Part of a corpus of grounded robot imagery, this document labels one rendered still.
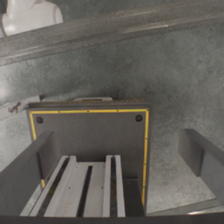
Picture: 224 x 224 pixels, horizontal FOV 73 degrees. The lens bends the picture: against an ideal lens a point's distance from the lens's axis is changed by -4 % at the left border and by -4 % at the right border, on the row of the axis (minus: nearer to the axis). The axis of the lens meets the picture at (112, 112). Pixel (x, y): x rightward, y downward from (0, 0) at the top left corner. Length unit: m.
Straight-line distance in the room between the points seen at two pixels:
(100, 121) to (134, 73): 0.46
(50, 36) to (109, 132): 0.62
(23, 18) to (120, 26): 0.27
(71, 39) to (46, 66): 0.85
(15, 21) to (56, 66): 0.71
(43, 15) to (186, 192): 1.63
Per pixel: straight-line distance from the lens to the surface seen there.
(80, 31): 0.39
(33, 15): 0.51
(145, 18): 0.40
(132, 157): 0.97
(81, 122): 0.88
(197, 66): 1.29
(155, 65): 1.18
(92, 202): 0.75
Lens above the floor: 1.14
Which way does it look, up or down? 75 degrees down
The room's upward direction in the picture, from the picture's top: 179 degrees counter-clockwise
